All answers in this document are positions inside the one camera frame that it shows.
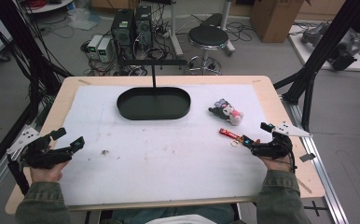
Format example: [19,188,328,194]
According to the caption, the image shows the person's right hand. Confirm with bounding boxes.
[259,156,292,172]

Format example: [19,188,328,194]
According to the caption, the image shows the white desk leg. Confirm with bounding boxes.
[168,0,185,58]
[220,0,237,57]

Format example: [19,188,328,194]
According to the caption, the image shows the black and pink plush toy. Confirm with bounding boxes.
[208,98,244,127]

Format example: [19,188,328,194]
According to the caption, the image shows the white round table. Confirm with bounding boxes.
[21,0,76,14]

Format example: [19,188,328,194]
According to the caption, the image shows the black frame strut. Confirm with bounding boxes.
[273,0,360,133]
[0,0,74,125]

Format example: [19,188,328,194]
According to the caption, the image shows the black computer tower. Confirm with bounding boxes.
[133,5,154,50]
[110,8,136,61]

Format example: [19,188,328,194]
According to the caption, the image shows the grey robot device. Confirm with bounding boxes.
[300,21,360,72]

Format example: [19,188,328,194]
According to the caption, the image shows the white power supply unit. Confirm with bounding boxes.
[87,34,104,61]
[97,37,113,63]

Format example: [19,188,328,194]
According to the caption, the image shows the white floor board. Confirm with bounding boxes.
[287,24,360,73]

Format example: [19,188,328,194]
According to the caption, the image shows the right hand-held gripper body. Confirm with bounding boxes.
[251,121,312,160]

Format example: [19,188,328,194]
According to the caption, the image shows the person's left hand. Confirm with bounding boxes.
[29,161,70,184]

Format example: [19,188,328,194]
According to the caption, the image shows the cardboard box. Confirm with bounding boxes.
[249,0,312,44]

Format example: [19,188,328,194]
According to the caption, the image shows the dark tape piece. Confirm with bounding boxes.
[298,152,317,163]

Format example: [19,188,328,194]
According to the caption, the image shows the clear plastic bag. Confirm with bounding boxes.
[67,7,102,31]

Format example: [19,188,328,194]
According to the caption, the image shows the black floor cables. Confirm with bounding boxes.
[224,21,255,43]

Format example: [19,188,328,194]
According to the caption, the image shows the person's white shirt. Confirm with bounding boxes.
[145,213,218,224]

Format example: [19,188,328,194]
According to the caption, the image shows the black round stool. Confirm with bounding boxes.
[187,25,230,76]

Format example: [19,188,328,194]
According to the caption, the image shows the black T-shaped stand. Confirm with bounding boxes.
[118,58,188,90]

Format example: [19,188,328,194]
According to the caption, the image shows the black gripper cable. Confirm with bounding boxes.
[287,148,298,174]

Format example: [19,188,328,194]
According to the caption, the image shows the white table mat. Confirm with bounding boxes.
[55,84,273,207]

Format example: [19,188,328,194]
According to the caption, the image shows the red keychain with ring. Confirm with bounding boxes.
[218,127,243,147]

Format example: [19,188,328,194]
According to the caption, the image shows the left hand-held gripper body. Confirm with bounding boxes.
[6,126,74,170]

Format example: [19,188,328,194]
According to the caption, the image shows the black oval tray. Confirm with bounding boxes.
[116,86,192,121]

